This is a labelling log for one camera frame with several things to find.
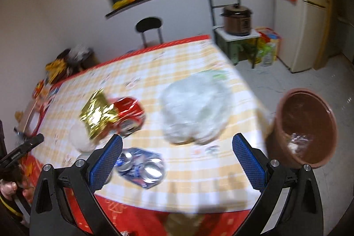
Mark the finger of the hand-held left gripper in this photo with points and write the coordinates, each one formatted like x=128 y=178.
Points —
x=25 y=146

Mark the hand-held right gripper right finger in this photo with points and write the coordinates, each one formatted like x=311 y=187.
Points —
x=249 y=161

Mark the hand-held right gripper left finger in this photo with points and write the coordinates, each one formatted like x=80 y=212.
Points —
x=105 y=164

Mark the brown round plastic bin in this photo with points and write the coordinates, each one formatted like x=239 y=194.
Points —
x=279 y=142

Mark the white foam net sleeve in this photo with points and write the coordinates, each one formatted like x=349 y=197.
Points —
x=78 y=139

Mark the crushed blue silver can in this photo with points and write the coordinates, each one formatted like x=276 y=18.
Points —
x=149 y=169

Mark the gold foil packet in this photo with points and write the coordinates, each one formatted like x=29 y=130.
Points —
x=96 y=111

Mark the crushed red drink can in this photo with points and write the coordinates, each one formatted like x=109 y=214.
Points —
x=130 y=111

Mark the white shallow tray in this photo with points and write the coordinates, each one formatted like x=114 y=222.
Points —
x=31 y=122

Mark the colourful snack boxes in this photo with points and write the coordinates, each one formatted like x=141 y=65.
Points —
x=41 y=95

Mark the red printed tablecloth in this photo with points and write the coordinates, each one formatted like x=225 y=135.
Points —
x=132 y=219

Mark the pile of yellow snack packets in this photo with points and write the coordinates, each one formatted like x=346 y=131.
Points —
x=56 y=68

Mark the small white green cabinet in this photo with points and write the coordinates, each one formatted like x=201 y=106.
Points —
x=235 y=45

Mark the colourful plastic bag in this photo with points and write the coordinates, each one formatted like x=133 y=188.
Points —
x=267 y=45

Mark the brown electric cooker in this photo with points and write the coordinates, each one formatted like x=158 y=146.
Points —
x=237 y=21

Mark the cream refrigerator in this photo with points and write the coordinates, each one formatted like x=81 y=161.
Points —
x=304 y=31

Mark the black round stool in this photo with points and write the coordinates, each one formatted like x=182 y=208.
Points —
x=149 y=23

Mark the grey metal rack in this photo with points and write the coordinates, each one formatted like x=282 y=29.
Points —
x=210 y=3

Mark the yellow packet on ledge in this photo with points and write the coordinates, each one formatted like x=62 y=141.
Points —
x=125 y=1

